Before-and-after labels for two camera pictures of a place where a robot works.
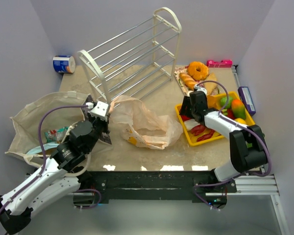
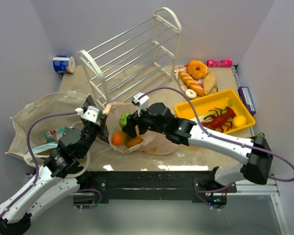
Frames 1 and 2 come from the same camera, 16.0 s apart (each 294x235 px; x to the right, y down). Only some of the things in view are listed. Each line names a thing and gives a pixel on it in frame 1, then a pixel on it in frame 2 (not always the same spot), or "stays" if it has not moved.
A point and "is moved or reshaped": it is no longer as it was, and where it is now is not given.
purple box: [246, 96] stays
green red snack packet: [56, 136] stays
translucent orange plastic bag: [139, 127] is moved or reshaped
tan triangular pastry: [209, 86] stays
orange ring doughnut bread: [200, 76] stays
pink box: [222, 63] stays
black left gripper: [102, 125] → [94, 125]
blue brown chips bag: [50, 149] stays
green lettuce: [223, 101] → [123, 119]
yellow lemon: [239, 120] stays
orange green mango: [238, 109] → [119, 138]
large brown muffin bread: [213, 102] → [132, 142]
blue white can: [64, 64] stays
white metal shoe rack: [134, 63] stays
